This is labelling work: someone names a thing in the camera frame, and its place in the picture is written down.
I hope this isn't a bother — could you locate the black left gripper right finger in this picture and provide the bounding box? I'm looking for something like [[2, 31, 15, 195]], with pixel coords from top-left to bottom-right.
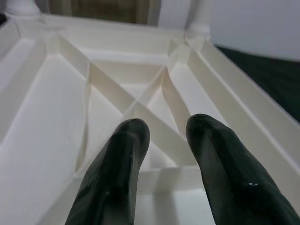
[[186, 113, 300, 225]]

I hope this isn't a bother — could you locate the black table cloth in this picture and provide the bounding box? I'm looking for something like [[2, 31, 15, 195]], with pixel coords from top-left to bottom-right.
[[0, 14, 300, 124]]

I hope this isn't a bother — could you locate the white plastic table top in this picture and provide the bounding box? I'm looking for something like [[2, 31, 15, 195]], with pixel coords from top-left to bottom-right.
[[0, 11, 300, 225]]

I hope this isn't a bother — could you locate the white plastic table leg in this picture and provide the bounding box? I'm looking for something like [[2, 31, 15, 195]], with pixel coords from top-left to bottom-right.
[[4, 0, 42, 18], [186, 0, 211, 33]]

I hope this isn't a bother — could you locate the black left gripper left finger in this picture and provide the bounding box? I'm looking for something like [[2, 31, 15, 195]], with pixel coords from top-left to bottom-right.
[[64, 118, 150, 225]]

